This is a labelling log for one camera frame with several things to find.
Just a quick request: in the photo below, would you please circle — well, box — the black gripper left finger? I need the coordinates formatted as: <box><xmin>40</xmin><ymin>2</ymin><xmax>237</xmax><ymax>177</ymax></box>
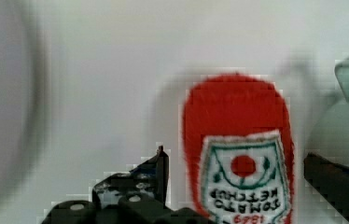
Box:
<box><xmin>91</xmin><ymin>146</ymin><xmax>169</xmax><ymax>209</ymax></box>

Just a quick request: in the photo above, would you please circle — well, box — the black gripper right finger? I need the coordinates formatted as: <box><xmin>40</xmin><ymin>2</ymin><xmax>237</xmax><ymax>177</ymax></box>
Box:
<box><xmin>303</xmin><ymin>153</ymin><xmax>349</xmax><ymax>221</ymax></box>

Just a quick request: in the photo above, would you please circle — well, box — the red plush ketchup bottle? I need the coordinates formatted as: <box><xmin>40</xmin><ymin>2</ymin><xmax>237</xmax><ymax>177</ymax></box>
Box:
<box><xmin>182</xmin><ymin>74</ymin><xmax>294</xmax><ymax>224</ymax></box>

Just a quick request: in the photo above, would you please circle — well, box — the grey oval plate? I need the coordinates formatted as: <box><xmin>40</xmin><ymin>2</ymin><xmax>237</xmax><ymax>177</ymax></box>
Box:
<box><xmin>0</xmin><ymin>0</ymin><xmax>45</xmax><ymax>203</ymax></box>

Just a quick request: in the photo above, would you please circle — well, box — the green cup with handle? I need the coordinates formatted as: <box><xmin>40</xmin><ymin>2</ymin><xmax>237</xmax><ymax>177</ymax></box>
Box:
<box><xmin>305</xmin><ymin>57</ymin><xmax>349</xmax><ymax>167</ymax></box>

